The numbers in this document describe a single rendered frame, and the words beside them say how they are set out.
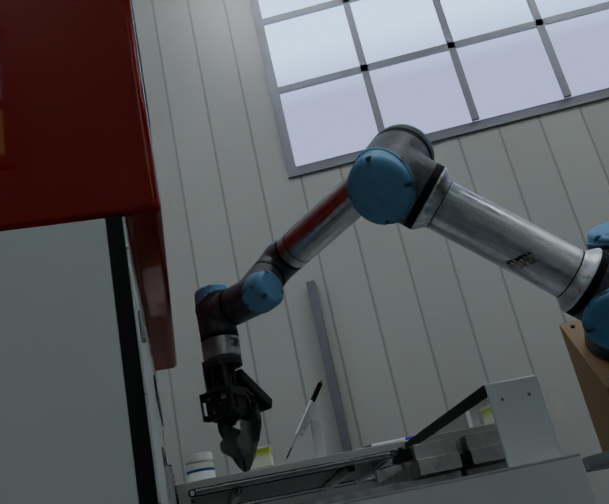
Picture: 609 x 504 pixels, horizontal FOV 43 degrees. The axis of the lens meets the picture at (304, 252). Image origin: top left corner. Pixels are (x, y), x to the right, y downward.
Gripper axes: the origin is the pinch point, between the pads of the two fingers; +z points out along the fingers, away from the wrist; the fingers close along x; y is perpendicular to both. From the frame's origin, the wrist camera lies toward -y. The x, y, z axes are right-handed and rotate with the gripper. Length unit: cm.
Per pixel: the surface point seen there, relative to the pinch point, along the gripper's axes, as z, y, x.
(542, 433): 8, -3, 54
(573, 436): -8, -220, 27
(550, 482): 16, 5, 54
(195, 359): -79, -168, -118
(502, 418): 4.4, 0.9, 49.2
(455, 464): 8.5, -11.2, 35.9
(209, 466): -8, -37, -33
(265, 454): -6.8, -36.7, -16.5
